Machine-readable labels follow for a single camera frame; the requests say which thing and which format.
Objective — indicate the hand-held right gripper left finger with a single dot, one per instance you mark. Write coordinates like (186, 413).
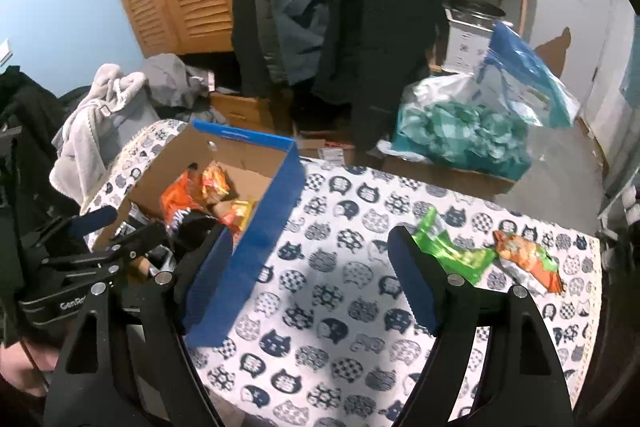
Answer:
(207, 277)

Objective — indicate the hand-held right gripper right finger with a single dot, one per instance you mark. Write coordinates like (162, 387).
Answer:
(415, 277)

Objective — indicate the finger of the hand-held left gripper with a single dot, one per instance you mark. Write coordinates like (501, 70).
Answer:
(92, 219)
(135, 242)

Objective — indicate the blue cardboard box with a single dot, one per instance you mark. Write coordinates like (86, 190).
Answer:
(260, 257)

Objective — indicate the large orange snack packet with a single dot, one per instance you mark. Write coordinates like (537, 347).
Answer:
(180, 202)

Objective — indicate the person's left forearm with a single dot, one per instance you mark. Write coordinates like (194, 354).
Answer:
(20, 372)

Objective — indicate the grey fleece cloth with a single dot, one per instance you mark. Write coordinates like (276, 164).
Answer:
(90, 127)

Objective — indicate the cat print tablecloth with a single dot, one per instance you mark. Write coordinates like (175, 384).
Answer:
(325, 307)

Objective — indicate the black garment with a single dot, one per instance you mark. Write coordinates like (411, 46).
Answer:
(30, 132)

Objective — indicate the orange and green snack packet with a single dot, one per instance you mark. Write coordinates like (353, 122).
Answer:
(525, 257)

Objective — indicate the teal plastic bag pile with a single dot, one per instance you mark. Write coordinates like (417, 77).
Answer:
(465, 127)

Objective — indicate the grey hoodie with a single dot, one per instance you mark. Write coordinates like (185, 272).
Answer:
(170, 77)

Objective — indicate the wooden drawer unit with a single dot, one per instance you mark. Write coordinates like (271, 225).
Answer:
(245, 112)

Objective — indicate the white shoe rack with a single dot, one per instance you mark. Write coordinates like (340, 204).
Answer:
(620, 202)

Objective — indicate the blue and white plastic bag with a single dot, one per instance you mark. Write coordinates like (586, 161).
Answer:
(525, 67)

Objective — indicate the black hanging jacket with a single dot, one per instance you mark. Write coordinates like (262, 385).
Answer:
(385, 32)

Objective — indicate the dark pan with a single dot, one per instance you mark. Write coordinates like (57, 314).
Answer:
(475, 9)

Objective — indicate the grey hanging jacket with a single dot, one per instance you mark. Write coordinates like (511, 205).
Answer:
(290, 7)

